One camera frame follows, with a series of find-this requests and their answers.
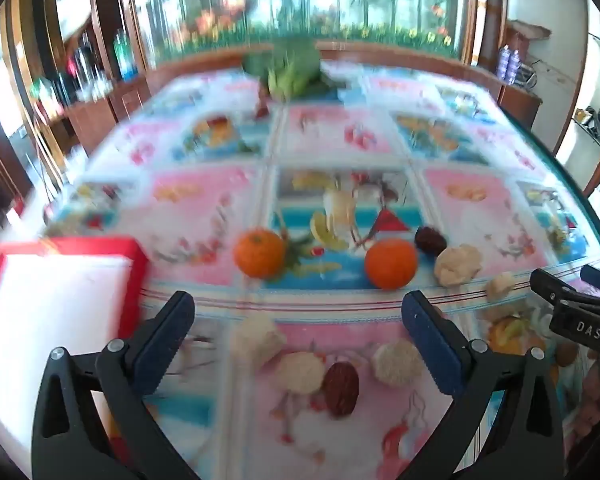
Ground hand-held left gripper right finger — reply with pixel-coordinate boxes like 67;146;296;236
401;290;566;480

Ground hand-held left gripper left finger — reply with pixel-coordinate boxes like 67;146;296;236
30;290;201;480

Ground beige puffed rice cake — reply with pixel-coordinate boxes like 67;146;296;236
230;314;287;368
433;244;482;287
486;271;516;302
371;340;426;388
274;351;327;395

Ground plain round orange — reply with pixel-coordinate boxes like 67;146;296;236
364;238;419;291

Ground dark red date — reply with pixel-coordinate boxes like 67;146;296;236
414;226;448;257
321;361;361;419

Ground red box with white inside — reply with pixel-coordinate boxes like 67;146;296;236
0;236;152;466

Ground orange with green stem end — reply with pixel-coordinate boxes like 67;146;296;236
233;228;287;279

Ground fruit printed tablecloth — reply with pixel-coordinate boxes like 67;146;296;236
0;67;600;480

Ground dark shoes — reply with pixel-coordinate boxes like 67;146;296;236
572;106;600;143

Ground wooden display shelf unit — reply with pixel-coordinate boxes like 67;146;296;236
0;0;153;201

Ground green packet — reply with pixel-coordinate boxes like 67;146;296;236
30;77;63;111

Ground green bottle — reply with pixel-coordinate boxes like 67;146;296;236
112;30;138;81

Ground green bok choy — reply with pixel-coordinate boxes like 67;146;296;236
242;35;348;101

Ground flower painted glass partition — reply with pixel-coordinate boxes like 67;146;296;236
122;0;481;61

